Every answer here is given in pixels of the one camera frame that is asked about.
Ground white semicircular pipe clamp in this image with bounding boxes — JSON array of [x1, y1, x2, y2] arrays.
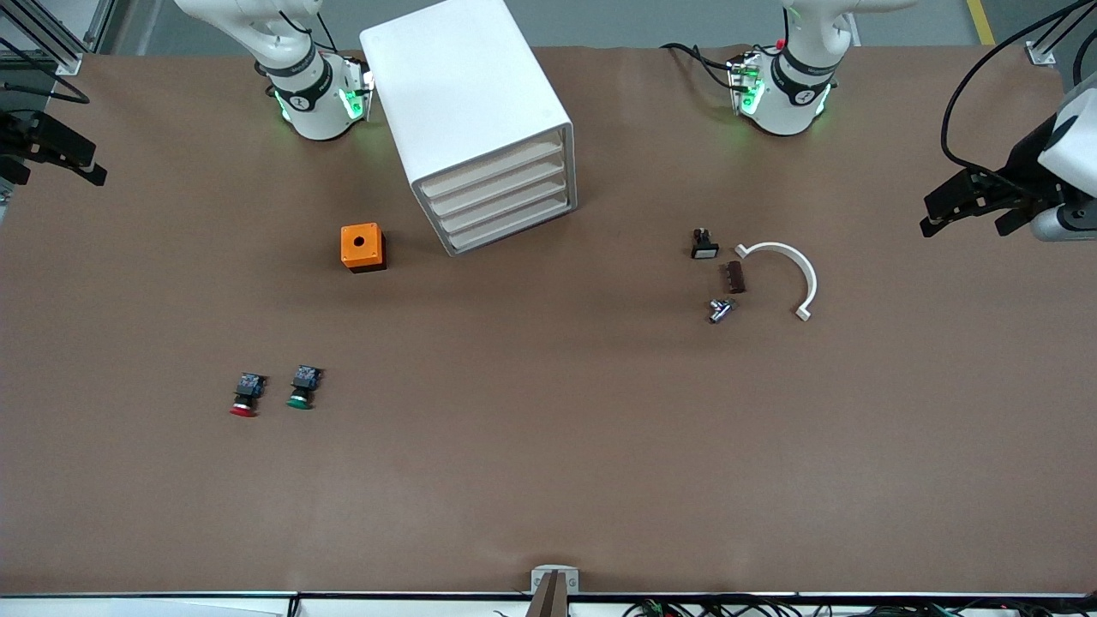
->
[[734, 242, 818, 322]]

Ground white table edge rail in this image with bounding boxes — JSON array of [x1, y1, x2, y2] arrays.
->
[[0, 591, 1097, 617]]

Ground aluminium frame post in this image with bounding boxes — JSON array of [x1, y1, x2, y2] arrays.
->
[[0, 0, 117, 76], [1024, 0, 1097, 65]]

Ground orange box with hole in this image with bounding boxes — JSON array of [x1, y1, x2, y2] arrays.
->
[[340, 223, 387, 273]]

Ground red push button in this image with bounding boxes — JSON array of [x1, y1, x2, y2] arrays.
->
[[229, 373, 267, 419]]

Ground green push button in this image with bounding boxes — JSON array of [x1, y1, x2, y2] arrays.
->
[[286, 365, 323, 411]]

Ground white drawer cabinet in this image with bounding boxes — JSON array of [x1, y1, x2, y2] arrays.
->
[[359, 0, 577, 258]]

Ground black left arm base cable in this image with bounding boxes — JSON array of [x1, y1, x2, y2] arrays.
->
[[660, 41, 740, 88]]

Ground grey table edge bracket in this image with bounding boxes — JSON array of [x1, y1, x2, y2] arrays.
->
[[527, 565, 580, 617]]

